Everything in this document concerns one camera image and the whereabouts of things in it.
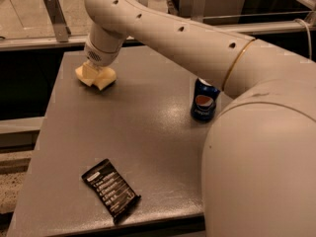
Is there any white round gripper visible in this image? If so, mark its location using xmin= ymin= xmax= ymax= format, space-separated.
xmin=80 ymin=24 xmax=126 ymax=86

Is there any yellow wavy sponge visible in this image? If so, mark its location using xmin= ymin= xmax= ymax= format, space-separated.
xmin=75 ymin=66 xmax=117 ymax=91

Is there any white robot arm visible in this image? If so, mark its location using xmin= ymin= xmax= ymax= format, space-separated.
xmin=85 ymin=0 xmax=316 ymax=237

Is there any black rxbar chocolate wrapper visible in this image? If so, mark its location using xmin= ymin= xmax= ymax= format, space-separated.
xmin=81 ymin=159 xmax=140 ymax=223

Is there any blue pepsi can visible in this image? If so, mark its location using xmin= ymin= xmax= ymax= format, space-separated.
xmin=191 ymin=78 xmax=220 ymax=122

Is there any left metal rail bracket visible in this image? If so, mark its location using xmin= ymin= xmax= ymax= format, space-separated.
xmin=43 ymin=0 xmax=71 ymax=42

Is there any metal rail bracket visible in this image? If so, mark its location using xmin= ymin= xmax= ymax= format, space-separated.
xmin=43 ymin=0 xmax=71 ymax=42
xmin=191 ymin=0 xmax=206 ymax=22

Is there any horizontal metal rail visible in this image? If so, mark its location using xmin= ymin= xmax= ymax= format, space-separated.
xmin=0 ymin=19 xmax=316 ymax=51

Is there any right metal rail bracket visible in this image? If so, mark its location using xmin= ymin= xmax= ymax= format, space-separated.
xmin=191 ymin=0 xmax=206 ymax=22

